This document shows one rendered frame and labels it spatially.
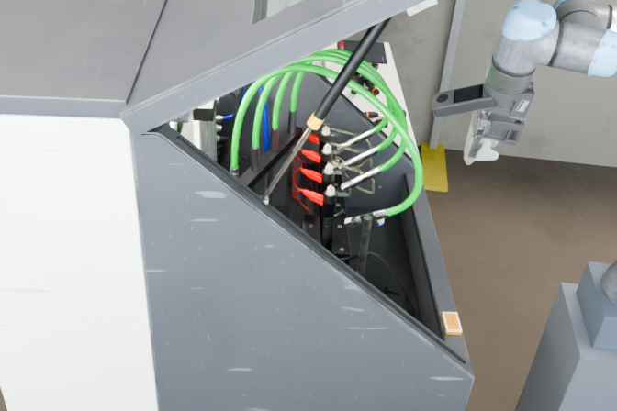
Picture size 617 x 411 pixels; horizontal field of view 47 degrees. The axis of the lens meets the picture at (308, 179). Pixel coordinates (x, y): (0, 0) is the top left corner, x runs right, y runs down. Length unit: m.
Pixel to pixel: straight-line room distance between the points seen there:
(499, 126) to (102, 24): 0.70
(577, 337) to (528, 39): 0.79
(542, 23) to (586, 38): 0.08
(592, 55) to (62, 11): 0.86
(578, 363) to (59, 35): 1.25
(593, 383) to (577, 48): 0.84
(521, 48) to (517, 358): 1.73
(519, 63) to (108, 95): 0.65
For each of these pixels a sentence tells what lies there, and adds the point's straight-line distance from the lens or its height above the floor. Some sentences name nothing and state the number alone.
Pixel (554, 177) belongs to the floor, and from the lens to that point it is 3.77.
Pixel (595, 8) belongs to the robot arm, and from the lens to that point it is 1.36.
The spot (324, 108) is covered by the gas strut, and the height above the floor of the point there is 1.49.
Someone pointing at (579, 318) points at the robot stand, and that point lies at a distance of 1.79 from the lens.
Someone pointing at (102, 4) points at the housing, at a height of 1.50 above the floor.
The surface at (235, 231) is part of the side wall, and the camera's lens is 1.09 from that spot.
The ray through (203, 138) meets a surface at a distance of 1.43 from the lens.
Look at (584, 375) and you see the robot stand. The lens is 1.75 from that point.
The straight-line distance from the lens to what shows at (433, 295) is 1.51.
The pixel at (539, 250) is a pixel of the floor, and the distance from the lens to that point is 3.26.
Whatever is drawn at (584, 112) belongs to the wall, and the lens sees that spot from 3.79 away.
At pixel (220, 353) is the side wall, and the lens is 1.28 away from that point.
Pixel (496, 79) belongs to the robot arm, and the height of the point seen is 1.44.
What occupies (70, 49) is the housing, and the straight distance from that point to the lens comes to 1.14.
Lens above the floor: 1.97
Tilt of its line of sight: 35 degrees down
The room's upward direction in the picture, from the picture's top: 4 degrees clockwise
